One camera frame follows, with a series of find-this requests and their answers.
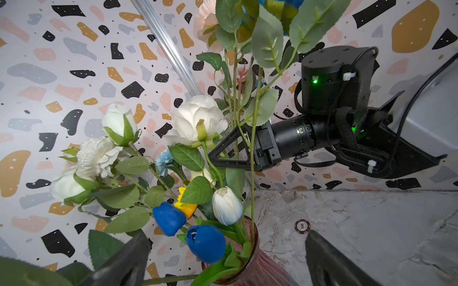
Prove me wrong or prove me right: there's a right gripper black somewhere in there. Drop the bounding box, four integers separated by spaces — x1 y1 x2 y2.
208 122 282 172

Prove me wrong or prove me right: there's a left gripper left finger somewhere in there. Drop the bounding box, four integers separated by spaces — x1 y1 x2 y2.
79 232 150 286

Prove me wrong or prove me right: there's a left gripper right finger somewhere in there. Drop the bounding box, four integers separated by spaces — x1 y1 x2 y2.
305 231 380 286

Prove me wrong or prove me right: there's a brown ribbed glass vase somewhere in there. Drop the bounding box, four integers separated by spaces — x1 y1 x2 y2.
192 216 298 286

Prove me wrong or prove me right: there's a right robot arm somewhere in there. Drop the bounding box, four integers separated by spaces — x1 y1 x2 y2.
209 46 458 179

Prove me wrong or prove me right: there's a white tulip bud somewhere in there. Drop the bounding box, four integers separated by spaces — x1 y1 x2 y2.
212 187 243 226

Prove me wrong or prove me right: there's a white flower bouquet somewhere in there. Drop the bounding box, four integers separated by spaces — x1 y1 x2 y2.
1 1 349 286

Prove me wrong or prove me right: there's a light blue carnation right bouquet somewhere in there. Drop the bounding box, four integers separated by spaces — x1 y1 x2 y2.
155 149 174 176

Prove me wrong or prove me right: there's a peach carnation stem right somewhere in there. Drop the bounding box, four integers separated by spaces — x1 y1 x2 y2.
194 0 223 53

